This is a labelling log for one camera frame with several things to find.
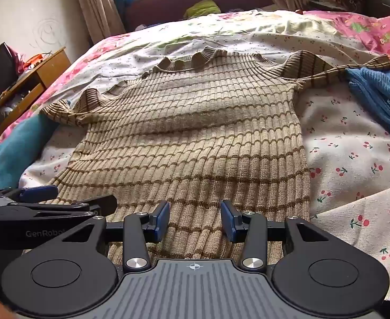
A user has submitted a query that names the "green cloth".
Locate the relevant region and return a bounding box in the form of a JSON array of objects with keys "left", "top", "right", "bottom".
[{"left": 184, "top": 0, "right": 222, "bottom": 19}]

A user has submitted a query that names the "white cherry print bed sheet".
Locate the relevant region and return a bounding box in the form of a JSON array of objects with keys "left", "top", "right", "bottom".
[{"left": 19, "top": 9, "right": 390, "bottom": 301}]

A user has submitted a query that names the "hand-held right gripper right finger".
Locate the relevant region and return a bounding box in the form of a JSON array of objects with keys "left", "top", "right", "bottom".
[{"left": 221, "top": 199, "right": 330, "bottom": 270}]

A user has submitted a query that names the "teal pillow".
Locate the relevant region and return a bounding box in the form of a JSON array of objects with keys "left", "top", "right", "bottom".
[{"left": 0, "top": 115, "right": 61, "bottom": 191}]

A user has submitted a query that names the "wooden bedside desk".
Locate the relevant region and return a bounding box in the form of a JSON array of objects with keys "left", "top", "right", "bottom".
[{"left": 0, "top": 47, "right": 72, "bottom": 160}]

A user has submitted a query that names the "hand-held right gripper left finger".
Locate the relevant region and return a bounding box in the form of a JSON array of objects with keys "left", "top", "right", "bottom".
[{"left": 62, "top": 200, "right": 171, "bottom": 272}]

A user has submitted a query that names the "pink floral quilt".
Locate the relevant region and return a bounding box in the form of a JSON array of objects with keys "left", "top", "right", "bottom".
[{"left": 0, "top": 9, "right": 390, "bottom": 150}]

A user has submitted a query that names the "purple bed headboard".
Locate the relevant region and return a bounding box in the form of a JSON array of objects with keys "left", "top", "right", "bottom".
[{"left": 125, "top": 0, "right": 275, "bottom": 32}]

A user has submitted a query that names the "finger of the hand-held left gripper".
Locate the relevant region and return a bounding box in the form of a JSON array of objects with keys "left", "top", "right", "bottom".
[
  {"left": 15, "top": 195, "right": 118, "bottom": 221},
  {"left": 2, "top": 185, "right": 59, "bottom": 203}
]

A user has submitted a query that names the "blue knit garment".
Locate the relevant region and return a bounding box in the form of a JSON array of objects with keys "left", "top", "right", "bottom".
[{"left": 345, "top": 67, "right": 390, "bottom": 159}]

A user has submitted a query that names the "beige striped knit sweater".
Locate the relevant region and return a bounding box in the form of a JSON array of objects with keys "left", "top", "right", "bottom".
[{"left": 40, "top": 48, "right": 390, "bottom": 261}]

